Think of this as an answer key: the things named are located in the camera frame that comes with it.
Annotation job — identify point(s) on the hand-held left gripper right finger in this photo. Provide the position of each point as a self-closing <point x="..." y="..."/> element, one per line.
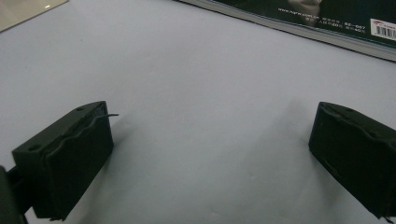
<point x="355" y="146"/>

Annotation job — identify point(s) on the dark glossy magazine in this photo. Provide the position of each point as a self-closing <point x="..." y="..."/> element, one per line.
<point x="336" y="18"/>

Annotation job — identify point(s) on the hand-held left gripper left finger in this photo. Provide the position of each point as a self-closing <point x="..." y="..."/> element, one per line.
<point x="68" y="161"/>

